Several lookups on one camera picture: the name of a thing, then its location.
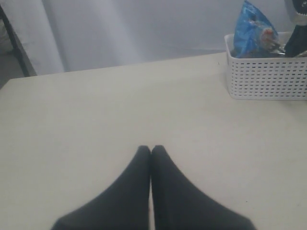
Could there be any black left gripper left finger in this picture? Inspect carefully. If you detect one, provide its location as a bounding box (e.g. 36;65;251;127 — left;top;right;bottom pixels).
52;146;151;230

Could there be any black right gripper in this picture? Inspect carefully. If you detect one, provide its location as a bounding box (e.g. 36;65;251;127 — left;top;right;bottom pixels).
284;0;307;58

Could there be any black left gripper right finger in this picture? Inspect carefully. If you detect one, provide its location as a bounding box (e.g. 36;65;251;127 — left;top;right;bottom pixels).
151;145;255;230

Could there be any blue chip bag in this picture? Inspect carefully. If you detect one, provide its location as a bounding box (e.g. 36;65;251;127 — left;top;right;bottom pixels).
233;0;279;58

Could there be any white perforated plastic basket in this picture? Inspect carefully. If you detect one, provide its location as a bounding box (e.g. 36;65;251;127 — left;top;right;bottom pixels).
224;34;307;101

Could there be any black table leg frame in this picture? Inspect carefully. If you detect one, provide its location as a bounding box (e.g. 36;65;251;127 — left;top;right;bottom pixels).
0;6;30;77

